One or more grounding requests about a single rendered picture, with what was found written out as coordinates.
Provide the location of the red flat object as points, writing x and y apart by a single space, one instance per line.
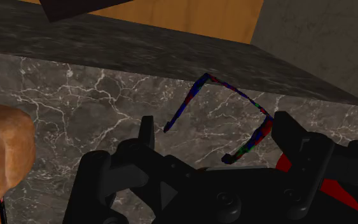
336 192

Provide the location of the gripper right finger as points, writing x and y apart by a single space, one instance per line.
309 155

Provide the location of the multicoloured glasses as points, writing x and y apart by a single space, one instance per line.
253 143

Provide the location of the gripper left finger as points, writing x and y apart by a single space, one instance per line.
98 173

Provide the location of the brown bread loaf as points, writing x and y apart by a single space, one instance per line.
5 152

